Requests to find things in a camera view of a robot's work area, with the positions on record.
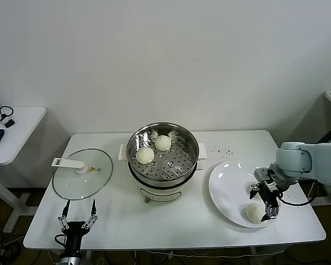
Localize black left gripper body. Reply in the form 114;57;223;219
61;220;86;251

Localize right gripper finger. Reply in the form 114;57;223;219
260;203;280;222
249;183;261;200

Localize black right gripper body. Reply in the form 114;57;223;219
258;179;281;206

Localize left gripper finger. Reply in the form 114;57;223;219
81;198;99;230
57;200;71;231

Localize stainless steel steamer basket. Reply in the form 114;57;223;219
118;122;208;182

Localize white round plate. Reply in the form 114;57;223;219
208;160;279;229

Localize dark crumbs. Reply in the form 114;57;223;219
209;147;235;160

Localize white electric cooking pot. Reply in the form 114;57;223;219
128;161;204;204

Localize white side table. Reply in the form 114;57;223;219
0;107;47;234

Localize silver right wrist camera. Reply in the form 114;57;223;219
254;167;276;183

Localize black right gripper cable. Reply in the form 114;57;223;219
275;190;318;207

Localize glass lid white handle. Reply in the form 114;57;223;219
50;148;114;201

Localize black cable with adapter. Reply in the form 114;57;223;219
317;128;331;144

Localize black headset cable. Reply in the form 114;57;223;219
0;106;14;124

